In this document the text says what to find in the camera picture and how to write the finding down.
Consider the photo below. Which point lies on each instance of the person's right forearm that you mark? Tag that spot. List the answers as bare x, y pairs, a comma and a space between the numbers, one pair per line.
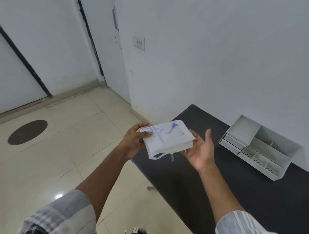
222, 195

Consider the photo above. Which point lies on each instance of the grey desk organizer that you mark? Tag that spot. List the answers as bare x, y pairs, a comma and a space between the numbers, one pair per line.
265, 149

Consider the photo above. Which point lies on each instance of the round dark floor cover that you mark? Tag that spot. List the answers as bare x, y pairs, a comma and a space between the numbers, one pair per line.
27, 132

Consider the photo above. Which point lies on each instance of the white wall switch plate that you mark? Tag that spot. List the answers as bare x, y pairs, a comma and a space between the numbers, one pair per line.
139, 43

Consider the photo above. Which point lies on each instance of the person's left forearm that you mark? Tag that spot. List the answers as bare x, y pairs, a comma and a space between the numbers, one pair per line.
103, 180

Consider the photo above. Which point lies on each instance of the person's left hand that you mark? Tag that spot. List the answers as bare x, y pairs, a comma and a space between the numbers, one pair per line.
134, 142

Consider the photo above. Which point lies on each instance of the white door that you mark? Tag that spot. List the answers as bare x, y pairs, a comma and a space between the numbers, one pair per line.
106, 48
14, 84

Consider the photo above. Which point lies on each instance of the grey organizer drawer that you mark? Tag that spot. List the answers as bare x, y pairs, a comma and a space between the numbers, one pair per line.
229, 146
235, 142

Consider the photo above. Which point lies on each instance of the white glove packet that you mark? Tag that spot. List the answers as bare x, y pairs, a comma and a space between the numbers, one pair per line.
169, 139

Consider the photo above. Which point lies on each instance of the grey table leg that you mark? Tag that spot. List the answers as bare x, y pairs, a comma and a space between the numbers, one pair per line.
151, 188

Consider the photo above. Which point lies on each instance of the blue table corner guard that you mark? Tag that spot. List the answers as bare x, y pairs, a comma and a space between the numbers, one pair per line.
132, 160

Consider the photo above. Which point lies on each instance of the person's right hand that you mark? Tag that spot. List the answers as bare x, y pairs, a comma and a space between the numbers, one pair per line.
204, 154

